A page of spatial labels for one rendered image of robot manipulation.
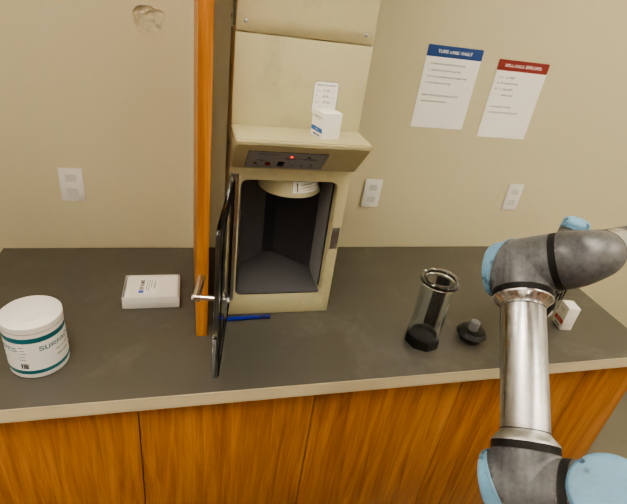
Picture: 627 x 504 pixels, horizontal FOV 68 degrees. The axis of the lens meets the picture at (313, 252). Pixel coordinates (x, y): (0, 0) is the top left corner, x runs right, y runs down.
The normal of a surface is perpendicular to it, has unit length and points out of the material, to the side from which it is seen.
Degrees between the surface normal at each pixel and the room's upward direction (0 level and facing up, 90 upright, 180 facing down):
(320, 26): 90
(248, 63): 90
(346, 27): 90
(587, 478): 38
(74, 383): 0
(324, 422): 90
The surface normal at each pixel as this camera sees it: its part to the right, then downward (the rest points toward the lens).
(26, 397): 0.11, -0.86
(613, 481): -0.47, -0.64
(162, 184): 0.23, 0.51
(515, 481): -0.63, -0.42
